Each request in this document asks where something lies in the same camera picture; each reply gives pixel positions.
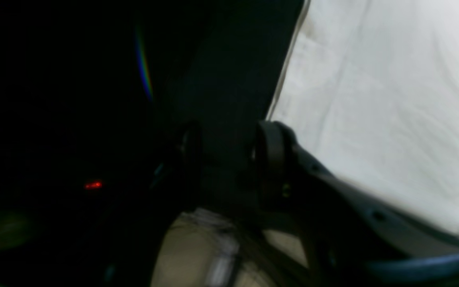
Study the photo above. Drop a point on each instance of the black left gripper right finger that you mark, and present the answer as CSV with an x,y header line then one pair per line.
x,y
351,239

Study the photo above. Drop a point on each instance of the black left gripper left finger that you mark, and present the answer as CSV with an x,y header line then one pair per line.
x,y
170,186

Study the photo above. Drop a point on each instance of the cream white T-shirt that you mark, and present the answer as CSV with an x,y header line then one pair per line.
x,y
372,90

